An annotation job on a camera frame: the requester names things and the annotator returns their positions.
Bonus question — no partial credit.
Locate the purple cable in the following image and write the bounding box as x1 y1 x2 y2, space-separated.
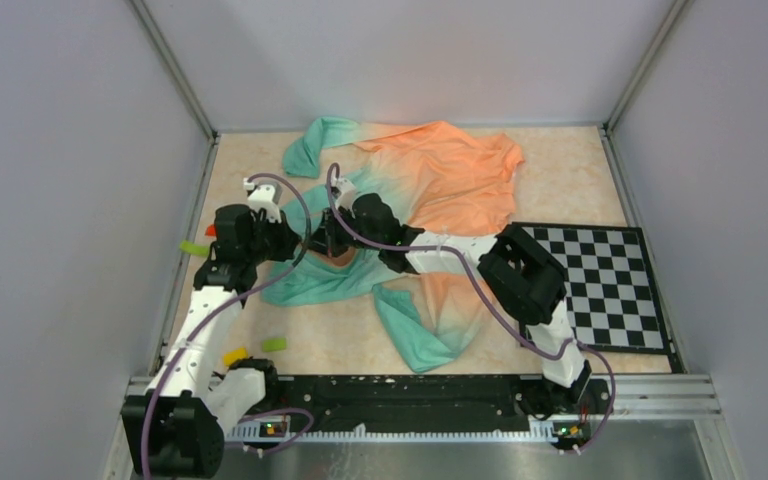
141 172 316 480
325 162 618 455

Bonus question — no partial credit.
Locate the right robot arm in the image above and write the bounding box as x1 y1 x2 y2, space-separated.
313 187 592 412

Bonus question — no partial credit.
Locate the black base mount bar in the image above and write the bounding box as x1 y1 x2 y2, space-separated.
256 375 610 434

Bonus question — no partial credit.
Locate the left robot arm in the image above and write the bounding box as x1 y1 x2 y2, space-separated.
121 201 302 479

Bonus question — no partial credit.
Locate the black white checkerboard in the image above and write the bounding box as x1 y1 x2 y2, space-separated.
521 223 671 355

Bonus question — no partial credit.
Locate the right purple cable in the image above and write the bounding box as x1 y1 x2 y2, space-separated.
325 162 618 455

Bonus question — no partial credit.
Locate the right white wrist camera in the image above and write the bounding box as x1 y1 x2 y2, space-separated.
330 176 357 211

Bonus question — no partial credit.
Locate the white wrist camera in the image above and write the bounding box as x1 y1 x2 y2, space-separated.
330 176 357 211
243 177 283 223

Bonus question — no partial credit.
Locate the aluminium front rail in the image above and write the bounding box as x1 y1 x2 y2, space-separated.
121 360 720 477

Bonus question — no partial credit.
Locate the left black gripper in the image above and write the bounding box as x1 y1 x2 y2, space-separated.
245 208 301 264

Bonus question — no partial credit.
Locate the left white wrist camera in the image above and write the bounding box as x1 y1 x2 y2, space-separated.
243 177 283 223

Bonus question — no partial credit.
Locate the yellow block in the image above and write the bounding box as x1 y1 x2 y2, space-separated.
222 347 249 368

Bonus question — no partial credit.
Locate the lime green curved block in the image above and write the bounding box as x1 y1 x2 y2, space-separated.
179 241 210 258

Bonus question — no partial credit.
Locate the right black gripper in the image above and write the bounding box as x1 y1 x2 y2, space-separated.
304 204 384 259

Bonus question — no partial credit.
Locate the teal and orange jacket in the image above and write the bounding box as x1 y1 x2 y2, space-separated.
263 117 524 373

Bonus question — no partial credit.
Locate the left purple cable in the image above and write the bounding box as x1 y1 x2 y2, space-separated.
141 172 316 480

